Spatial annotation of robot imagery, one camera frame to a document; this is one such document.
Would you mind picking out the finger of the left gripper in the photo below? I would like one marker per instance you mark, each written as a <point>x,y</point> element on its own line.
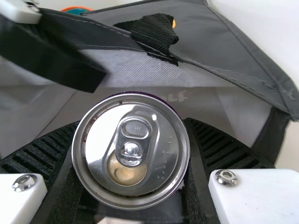
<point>46,60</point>

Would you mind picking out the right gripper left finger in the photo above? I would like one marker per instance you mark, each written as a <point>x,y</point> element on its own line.
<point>30,161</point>

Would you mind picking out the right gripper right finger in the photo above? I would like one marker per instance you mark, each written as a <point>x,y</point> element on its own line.
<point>233,163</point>

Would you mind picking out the silver-topped purple drink can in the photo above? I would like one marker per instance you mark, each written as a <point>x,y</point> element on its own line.
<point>140,163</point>

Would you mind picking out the teal shopping basket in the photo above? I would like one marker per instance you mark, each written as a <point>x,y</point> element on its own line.
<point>77,9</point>

